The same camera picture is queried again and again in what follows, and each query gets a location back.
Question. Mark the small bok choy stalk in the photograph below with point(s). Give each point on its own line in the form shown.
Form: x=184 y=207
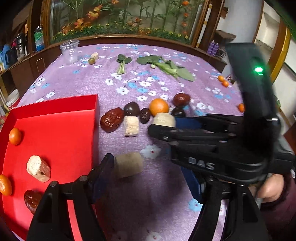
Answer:
x=122 y=60

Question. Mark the white paint bucket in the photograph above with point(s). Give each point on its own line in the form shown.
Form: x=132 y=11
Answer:
x=13 y=99

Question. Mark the steel thermos jug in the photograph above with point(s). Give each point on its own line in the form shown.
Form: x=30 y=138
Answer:
x=21 y=45

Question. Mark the blue detergent jug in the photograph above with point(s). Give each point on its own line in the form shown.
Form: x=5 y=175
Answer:
x=6 y=48

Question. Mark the large green leaf vegetable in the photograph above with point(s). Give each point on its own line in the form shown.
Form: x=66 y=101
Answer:
x=167 y=67

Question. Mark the peeled banana piece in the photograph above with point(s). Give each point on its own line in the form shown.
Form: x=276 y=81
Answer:
x=38 y=168

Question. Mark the small tangerine far pair back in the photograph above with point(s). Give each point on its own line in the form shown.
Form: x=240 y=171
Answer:
x=221 y=78

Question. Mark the green olive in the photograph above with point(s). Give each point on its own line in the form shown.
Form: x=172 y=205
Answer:
x=91 y=61

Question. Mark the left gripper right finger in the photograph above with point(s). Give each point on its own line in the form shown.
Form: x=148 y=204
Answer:
x=243 y=220

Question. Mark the dark plum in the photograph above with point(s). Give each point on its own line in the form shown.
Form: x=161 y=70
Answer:
x=178 y=112
x=131 y=109

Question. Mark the black mug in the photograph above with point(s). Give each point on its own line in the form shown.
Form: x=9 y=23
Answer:
x=11 y=56

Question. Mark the small tangerine far pair front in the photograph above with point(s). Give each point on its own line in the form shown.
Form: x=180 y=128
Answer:
x=225 y=83

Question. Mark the flower garden glass panel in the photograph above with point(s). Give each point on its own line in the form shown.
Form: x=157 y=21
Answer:
x=173 y=20

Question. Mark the purple floral tablecloth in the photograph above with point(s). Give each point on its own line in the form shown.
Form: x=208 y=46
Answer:
x=155 y=204

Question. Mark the small dark date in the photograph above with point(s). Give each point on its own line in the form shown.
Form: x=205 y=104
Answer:
x=144 y=115

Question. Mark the person right hand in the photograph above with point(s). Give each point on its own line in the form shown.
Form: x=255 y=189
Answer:
x=272 y=188

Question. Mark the green water bottle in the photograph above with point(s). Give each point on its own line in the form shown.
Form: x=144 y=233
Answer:
x=39 y=39

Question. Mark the red tray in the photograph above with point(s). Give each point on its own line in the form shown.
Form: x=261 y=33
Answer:
x=64 y=133

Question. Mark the small tangerine pair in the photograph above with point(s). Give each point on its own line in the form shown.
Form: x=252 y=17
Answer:
x=225 y=83
x=221 y=78

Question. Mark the purple bottles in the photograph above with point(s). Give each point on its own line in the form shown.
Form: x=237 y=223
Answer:
x=213 y=48

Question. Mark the clear plastic cup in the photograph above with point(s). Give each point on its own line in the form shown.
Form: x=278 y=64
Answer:
x=69 y=51

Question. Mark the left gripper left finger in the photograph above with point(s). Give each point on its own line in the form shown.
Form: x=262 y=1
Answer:
x=51 y=220

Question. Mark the small banana piece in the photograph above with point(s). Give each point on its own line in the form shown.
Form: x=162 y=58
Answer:
x=131 y=125

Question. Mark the large red jujube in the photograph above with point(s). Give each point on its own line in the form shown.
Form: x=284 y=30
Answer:
x=112 y=119

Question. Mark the lone orange tangerine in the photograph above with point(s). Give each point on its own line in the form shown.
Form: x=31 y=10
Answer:
x=241 y=107

